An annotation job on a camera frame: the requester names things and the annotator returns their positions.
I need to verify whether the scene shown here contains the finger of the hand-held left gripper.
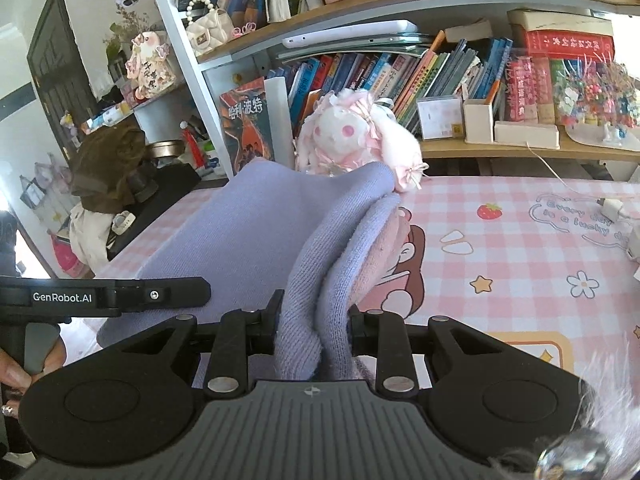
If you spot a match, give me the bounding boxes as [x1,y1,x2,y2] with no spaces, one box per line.
[117,277,211,316]

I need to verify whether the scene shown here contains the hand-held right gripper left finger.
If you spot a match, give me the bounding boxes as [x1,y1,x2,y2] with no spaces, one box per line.
[100,290,285,393]

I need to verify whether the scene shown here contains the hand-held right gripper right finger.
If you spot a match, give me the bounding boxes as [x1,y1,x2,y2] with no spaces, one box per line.
[348,305,531,393]

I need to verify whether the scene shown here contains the purple and pink sweater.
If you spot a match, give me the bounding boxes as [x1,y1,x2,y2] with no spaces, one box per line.
[95,157,411,396]

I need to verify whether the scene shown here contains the person's left hand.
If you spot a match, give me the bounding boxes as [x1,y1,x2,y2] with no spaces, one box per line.
[0,337,68,416]

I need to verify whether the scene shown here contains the pink bag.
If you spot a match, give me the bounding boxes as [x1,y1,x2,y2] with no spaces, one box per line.
[50,237,93,281]

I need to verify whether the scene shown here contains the white cloth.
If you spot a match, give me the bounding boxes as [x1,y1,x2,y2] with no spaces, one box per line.
[69,207,113,276]

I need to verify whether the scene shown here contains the white wristwatch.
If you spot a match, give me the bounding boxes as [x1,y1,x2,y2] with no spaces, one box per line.
[111,210,137,236]

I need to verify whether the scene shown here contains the black side table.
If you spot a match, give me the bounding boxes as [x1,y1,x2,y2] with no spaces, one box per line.
[107,160,203,261]

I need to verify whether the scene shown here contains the dark round jar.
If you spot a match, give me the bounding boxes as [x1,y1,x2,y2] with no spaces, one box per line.
[125,160,158,206]

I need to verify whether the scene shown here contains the white jar with green lid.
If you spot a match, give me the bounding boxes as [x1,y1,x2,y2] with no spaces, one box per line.
[200,142,226,171]

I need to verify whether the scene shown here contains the olive brown cloth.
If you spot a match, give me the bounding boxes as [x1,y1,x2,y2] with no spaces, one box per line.
[70,125,151,211]

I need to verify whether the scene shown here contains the metal bowl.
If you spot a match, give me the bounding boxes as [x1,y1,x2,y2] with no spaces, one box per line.
[147,140,186,161]

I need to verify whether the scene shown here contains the red tassel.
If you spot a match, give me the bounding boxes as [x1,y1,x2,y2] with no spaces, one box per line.
[180,120,206,168]

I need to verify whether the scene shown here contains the dark illustrated cover book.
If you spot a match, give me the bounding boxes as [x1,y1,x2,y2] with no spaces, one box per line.
[219,77,296,177]

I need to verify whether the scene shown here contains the white and pink plush bunny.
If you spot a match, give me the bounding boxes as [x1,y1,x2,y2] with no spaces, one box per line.
[294,87,431,193]

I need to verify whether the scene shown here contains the dark door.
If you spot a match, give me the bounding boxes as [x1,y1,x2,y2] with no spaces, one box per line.
[27,0,98,148]

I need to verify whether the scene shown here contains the white desk organizer boxes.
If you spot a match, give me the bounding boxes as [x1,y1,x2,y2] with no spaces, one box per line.
[416,95,465,141]

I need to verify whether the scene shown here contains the pink piglet ornament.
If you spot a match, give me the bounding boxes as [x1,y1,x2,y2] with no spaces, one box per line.
[125,30,176,98]

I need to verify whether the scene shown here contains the white open box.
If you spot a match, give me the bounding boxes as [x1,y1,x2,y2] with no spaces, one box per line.
[462,97,501,143]

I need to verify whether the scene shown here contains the white bookshelf with wooden boards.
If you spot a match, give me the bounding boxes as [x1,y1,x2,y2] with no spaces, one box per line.
[147,0,640,181]

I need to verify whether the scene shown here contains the clear bead charm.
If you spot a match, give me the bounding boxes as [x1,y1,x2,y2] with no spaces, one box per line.
[535,432,611,480]

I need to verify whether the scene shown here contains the flat white box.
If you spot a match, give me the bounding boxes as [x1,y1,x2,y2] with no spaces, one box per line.
[493,120,561,150]

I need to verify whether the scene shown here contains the fluffy pale sleeve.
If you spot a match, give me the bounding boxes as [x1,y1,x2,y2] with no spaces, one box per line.
[490,345,640,480]

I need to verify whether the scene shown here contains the row of shelf books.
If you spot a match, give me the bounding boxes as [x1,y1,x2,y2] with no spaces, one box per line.
[265,35,516,133]

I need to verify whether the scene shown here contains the white quilted handbag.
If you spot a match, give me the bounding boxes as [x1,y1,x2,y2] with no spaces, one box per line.
[185,0,236,58]

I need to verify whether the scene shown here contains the dried flower bunch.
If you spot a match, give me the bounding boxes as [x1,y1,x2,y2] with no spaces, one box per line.
[102,2,161,61]

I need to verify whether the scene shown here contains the small white plug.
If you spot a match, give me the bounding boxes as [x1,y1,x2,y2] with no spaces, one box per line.
[597,199,626,223]

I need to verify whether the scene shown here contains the white charger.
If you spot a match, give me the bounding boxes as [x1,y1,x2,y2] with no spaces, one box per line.
[622,220,640,266]

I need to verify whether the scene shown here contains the thick red book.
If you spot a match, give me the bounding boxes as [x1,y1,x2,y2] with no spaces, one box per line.
[515,29,616,63]

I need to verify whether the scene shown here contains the thick beige book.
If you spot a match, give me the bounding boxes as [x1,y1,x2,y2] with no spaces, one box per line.
[507,9,615,36]

